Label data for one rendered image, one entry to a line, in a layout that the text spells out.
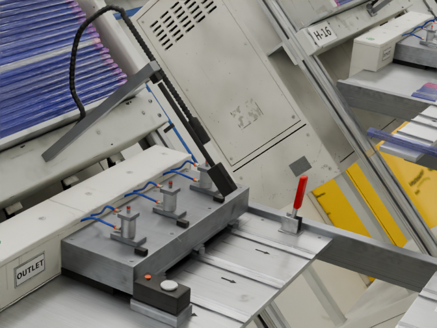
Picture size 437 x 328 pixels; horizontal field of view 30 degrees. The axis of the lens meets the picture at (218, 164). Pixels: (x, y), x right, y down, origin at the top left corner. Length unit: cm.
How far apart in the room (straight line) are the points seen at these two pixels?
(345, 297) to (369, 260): 299
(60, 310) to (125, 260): 11
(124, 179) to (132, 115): 17
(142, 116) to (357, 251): 46
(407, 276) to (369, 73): 103
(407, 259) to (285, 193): 102
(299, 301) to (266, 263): 277
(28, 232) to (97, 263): 11
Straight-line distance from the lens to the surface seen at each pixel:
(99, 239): 124
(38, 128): 131
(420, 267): 137
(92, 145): 141
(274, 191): 236
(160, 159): 146
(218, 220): 135
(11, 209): 136
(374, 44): 233
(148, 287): 115
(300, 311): 406
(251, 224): 142
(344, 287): 442
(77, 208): 128
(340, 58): 258
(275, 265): 131
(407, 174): 433
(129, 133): 148
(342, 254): 141
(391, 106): 214
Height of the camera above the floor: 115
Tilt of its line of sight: 1 degrees up
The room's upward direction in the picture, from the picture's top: 33 degrees counter-clockwise
